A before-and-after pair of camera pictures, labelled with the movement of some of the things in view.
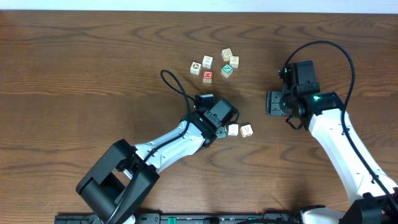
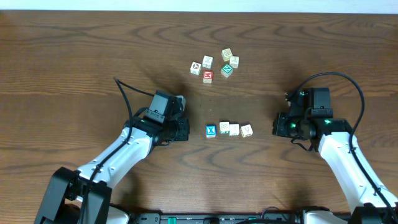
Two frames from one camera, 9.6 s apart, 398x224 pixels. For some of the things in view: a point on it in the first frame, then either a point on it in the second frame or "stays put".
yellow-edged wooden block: (233, 130) stays put
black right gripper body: (280, 104) → (290, 127)
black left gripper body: (219, 132) → (183, 129)
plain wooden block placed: (246, 130) stays put
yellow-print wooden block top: (226, 54) stays put
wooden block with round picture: (195, 68) stays put
